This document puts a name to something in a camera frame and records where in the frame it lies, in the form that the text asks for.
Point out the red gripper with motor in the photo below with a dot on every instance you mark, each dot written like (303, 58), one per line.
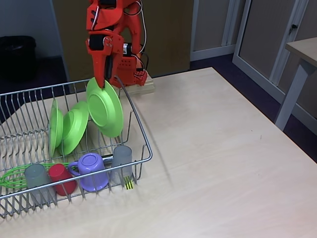
(97, 52)

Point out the green plastic plate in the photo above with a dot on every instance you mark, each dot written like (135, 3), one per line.
(106, 111)
(56, 129)
(74, 129)

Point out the grey translucent plastic cup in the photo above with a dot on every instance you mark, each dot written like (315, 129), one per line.
(36, 176)
(122, 158)

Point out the purple plastic mug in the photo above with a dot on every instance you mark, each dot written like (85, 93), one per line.
(91, 171)

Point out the red plastic cup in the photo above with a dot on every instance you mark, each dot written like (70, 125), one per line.
(62, 178)

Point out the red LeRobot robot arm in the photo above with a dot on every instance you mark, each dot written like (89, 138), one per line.
(131, 27)

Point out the wooden base block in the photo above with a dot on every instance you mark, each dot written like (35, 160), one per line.
(146, 86)

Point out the brown partition board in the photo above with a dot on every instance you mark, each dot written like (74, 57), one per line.
(168, 37)

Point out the black waste bin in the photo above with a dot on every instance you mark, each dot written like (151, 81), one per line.
(17, 57)

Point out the grey sliding door cabinet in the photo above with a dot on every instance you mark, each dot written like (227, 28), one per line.
(262, 49)
(210, 24)

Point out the yellow black striped tape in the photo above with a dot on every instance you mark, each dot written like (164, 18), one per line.
(128, 183)

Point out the beige side table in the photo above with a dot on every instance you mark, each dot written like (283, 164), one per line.
(304, 45)

